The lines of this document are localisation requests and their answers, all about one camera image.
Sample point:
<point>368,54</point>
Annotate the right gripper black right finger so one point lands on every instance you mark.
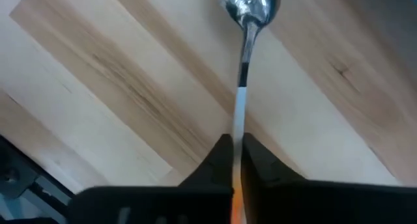
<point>260,168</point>

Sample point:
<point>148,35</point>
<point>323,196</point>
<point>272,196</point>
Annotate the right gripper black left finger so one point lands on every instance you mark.
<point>218,168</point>

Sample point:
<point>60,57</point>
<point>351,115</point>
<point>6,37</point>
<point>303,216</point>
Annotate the black table frame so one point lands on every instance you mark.
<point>19,185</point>

